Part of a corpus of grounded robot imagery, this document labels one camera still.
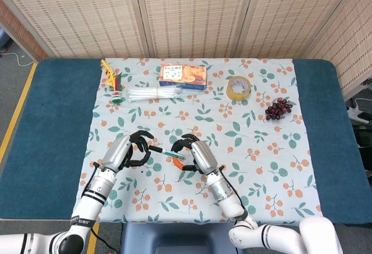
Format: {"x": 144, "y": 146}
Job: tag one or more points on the teal table cover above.
{"x": 55, "y": 137}

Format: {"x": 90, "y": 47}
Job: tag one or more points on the yellowish clear tape roll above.
{"x": 238, "y": 94}

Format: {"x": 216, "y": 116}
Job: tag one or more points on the white power strip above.
{"x": 356, "y": 113}

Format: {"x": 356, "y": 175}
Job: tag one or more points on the woven folding screen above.
{"x": 191, "y": 12}

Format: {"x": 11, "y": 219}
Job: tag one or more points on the bundle of clear straws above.
{"x": 151, "y": 94}

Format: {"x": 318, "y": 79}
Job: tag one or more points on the floral fruit print tablecloth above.
{"x": 203, "y": 114}

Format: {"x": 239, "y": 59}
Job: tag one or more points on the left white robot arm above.
{"x": 93, "y": 196}

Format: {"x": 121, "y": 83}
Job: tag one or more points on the orange blue cracker box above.
{"x": 183, "y": 75}

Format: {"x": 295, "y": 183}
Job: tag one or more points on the colourful feather shuttlecock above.
{"x": 117, "y": 98}

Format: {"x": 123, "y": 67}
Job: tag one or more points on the dark red grape bunch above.
{"x": 277, "y": 110}

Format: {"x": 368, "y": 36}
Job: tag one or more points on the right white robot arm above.
{"x": 229, "y": 198}

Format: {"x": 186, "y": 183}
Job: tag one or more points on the white green marker pen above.
{"x": 174, "y": 154}

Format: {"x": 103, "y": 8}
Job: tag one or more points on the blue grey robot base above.
{"x": 174, "y": 238}

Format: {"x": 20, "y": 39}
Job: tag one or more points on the black marker cap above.
{"x": 155, "y": 148}

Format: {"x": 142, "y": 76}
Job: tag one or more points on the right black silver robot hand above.
{"x": 203, "y": 155}

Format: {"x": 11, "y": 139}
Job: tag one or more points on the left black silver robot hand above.
{"x": 116, "y": 152}

